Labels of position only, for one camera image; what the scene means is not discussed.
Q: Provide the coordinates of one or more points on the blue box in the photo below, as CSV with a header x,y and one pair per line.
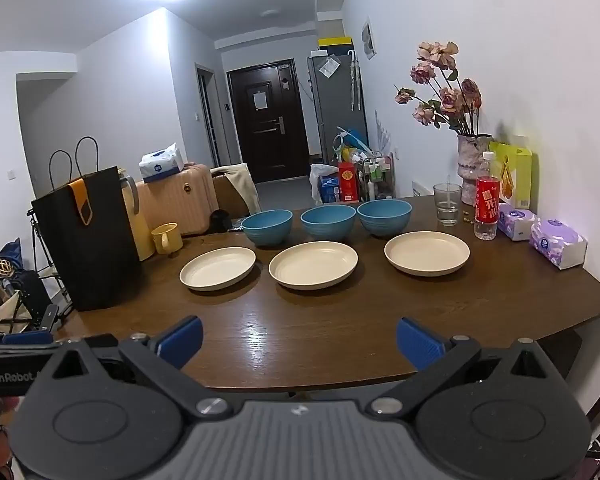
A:
x,y
330,190

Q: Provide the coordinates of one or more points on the beige tote bag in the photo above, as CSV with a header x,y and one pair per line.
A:
x,y
5,312

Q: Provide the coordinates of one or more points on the white printed board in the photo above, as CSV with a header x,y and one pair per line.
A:
x,y
422,189

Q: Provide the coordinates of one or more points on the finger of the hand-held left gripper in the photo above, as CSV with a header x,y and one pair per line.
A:
x,y
27,338

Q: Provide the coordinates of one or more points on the beige coat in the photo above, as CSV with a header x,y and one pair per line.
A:
x,y
242,185

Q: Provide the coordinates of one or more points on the wall picture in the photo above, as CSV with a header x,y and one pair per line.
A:
x,y
369,40

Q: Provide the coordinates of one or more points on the colourful bag bundle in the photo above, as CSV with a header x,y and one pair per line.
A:
x,y
352,142

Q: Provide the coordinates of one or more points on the yellow mug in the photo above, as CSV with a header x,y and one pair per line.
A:
x,y
167,240

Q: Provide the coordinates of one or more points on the grey refrigerator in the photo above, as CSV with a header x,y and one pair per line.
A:
x,y
337,110

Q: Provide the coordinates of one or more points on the white folded umbrella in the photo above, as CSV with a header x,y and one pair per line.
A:
x,y
354,85

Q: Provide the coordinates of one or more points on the drinking glass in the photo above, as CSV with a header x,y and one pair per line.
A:
x,y
447,212

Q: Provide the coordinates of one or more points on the black folding trolley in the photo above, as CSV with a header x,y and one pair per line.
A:
x,y
47,260

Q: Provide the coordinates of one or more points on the grey interior door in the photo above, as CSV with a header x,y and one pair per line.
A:
x,y
210,120

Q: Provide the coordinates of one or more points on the black paper bag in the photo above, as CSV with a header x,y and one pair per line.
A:
x,y
90,250

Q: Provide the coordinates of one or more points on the purple tissue pack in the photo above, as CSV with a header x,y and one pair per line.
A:
x,y
557,242
517,222

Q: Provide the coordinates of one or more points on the clear straw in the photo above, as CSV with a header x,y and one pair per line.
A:
x,y
449,182

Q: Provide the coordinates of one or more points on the yellow thermos jug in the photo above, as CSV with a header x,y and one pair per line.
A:
x,y
142,237

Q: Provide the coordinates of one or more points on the yellow green box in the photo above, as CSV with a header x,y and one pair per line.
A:
x,y
517,175

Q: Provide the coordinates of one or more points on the rattan ball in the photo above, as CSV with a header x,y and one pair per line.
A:
x,y
3,267

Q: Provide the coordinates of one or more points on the white blue tissue pack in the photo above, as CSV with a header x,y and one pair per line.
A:
x,y
160,165

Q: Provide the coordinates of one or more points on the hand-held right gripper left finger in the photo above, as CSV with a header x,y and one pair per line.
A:
x,y
180,342

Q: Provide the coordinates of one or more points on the pink suitcase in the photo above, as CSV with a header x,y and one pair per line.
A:
x,y
180,202

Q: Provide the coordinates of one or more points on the dried pink roses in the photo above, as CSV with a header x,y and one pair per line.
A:
x,y
450,100

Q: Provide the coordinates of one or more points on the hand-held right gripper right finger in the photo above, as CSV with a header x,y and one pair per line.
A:
x,y
420,344

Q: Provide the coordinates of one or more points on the small yellow pellets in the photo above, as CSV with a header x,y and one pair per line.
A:
x,y
467,217

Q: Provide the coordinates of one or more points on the white plastic bag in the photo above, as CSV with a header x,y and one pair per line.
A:
x,y
317,172

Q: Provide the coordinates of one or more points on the blue cloth bag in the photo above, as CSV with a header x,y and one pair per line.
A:
x,y
7,250

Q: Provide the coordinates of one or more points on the blue bowl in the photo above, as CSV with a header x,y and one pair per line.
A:
x,y
385,220
328,225
267,230

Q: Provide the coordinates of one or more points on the dark brown entrance door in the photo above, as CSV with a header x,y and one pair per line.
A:
x,y
265,145

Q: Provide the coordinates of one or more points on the cream plate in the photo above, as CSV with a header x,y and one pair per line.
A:
x,y
426,254
312,266
217,270

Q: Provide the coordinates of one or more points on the black backpack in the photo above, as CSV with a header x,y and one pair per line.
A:
x,y
30,290

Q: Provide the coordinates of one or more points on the red label bottle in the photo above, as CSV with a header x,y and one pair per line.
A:
x,y
487,200

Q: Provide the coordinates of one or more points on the pink mottled vase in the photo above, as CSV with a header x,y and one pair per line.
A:
x,y
472,160

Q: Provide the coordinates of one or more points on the red box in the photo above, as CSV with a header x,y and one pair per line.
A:
x,y
347,182

